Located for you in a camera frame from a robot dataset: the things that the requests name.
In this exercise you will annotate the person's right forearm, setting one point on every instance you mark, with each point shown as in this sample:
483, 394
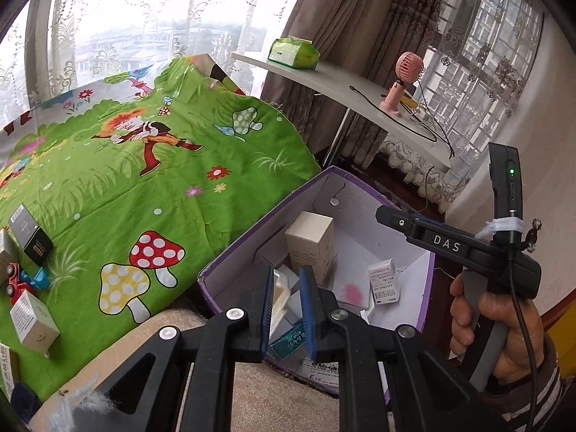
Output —
517, 402

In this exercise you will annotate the green tissue pack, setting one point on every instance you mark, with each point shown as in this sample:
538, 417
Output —
292, 52

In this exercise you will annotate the small yellow object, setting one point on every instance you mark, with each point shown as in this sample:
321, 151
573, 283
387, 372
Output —
410, 100

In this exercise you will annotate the white curved side table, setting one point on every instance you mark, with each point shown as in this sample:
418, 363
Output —
342, 85

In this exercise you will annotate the person's right hand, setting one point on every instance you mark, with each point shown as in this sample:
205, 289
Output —
508, 346

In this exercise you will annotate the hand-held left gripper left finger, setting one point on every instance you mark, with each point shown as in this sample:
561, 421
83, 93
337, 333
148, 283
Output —
266, 310

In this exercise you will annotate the long white medicine box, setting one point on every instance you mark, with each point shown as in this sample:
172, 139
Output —
321, 371

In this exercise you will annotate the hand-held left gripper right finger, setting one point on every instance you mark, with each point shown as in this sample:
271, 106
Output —
309, 315

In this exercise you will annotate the off-white cardboard box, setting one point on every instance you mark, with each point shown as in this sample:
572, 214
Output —
310, 243

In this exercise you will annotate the beige printed box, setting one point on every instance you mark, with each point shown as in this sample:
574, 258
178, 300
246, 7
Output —
31, 319

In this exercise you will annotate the dark blue plastic block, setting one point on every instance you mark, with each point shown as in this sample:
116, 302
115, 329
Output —
24, 400

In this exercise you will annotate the black box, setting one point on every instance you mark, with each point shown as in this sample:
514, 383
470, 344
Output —
29, 234

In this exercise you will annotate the pink desk fan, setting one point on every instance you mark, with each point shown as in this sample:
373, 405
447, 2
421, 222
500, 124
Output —
409, 65

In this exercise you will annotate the teal box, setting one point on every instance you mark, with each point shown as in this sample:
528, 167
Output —
288, 342

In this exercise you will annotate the teal toy piece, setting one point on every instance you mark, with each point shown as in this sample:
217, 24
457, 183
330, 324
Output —
38, 281

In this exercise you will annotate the white lace curtain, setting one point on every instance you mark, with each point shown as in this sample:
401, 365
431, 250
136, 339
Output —
135, 9

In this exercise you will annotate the brown patterned curtain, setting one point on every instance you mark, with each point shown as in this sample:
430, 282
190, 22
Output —
342, 9

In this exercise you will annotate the white carton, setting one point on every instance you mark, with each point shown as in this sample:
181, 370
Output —
285, 292

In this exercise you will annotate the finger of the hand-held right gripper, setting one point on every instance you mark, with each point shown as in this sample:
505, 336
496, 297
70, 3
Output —
391, 218

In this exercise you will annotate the red toy car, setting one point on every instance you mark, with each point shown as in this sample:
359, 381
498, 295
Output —
15, 281

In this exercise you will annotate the lace curtain with flowers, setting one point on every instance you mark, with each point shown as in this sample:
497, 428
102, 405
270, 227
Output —
486, 54

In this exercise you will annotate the small white medicine box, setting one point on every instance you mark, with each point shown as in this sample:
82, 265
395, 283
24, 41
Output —
384, 283

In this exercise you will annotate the green printed blanket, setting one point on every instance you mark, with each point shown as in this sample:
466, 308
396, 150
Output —
112, 180

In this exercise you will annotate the yellow panel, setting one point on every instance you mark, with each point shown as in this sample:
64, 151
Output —
562, 342

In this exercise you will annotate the purple cardboard box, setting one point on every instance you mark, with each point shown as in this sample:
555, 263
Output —
355, 198

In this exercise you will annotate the white charger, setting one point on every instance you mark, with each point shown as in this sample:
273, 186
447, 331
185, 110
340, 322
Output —
419, 117

